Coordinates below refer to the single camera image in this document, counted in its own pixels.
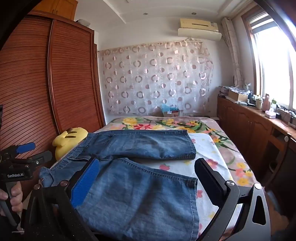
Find wooden overhead cabinet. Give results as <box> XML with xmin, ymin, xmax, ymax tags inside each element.
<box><xmin>32</xmin><ymin>0</ymin><xmax>79</xmax><ymax>22</ymax></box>

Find wooden framed window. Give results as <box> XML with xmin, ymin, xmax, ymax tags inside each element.
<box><xmin>240</xmin><ymin>3</ymin><xmax>296</xmax><ymax>110</ymax></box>

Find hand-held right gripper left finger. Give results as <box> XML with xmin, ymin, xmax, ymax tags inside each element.
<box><xmin>22</xmin><ymin>158</ymin><xmax>100</xmax><ymax>241</ymax></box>

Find long wooden side cabinet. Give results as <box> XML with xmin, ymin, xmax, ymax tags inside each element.
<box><xmin>217</xmin><ymin>95</ymin><xmax>296</xmax><ymax>194</ymax></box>

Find blue denim pants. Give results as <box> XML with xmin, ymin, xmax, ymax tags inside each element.
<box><xmin>39</xmin><ymin>129</ymin><xmax>200</xmax><ymax>241</ymax></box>

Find person's left hand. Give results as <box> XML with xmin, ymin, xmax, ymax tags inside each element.
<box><xmin>0</xmin><ymin>182</ymin><xmax>23</xmax><ymax>217</ymax></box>

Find cardboard box with blue tissue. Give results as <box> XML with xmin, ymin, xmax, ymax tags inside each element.
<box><xmin>161</xmin><ymin>104</ymin><xmax>181</xmax><ymax>118</ymax></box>

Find tied beige window curtain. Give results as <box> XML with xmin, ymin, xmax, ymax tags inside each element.
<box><xmin>221</xmin><ymin>17</ymin><xmax>245</xmax><ymax>88</ymax></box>

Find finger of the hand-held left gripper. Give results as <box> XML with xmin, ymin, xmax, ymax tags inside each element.
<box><xmin>0</xmin><ymin>142</ymin><xmax>36</xmax><ymax>161</ymax></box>
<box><xmin>14</xmin><ymin>151</ymin><xmax>53</xmax><ymax>172</ymax></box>

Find white wall air conditioner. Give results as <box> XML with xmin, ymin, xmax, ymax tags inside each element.
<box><xmin>177</xmin><ymin>18</ymin><xmax>222</xmax><ymax>42</ymax></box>

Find white strawberry print cloth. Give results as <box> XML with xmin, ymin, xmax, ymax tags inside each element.
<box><xmin>50</xmin><ymin>133</ymin><xmax>234</xmax><ymax>238</ymax></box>

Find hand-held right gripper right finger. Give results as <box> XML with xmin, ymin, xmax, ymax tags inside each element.
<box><xmin>195</xmin><ymin>158</ymin><xmax>271</xmax><ymax>241</ymax></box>

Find pink bottle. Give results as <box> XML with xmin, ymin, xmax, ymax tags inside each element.
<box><xmin>262</xmin><ymin>94</ymin><xmax>271</xmax><ymax>112</ymax></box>

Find circle patterned sheer curtain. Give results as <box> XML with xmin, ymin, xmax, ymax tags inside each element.
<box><xmin>97</xmin><ymin>40</ymin><xmax>214</xmax><ymax>116</ymax></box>

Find yellow plush toy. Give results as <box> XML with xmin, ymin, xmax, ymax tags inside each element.
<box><xmin>52</xmin><ymin>127</ymin><xmax>89</xmax><ymax>161</ymax></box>

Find floral bedsheet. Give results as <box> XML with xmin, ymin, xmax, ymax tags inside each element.
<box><xmin>94</xmin><ymin>116</ymin><xmax>259</xmax><ymax>187</ymax></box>

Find brown wooden wardrobe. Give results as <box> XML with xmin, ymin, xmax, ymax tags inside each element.
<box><xmin>0</xmin><ymin>14</ymin><xmax>106</xmax><ymax>201</ymax></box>

